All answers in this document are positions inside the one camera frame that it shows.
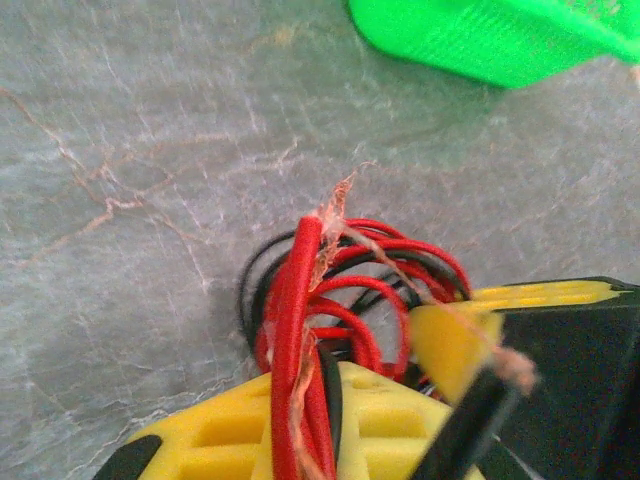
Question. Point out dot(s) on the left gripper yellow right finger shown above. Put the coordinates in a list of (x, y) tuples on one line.
[(450, 340)]

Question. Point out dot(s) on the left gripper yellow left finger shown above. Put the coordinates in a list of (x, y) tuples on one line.
[(240, 405)]

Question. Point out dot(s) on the green plastic basket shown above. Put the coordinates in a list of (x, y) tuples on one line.
[(490, 40)]

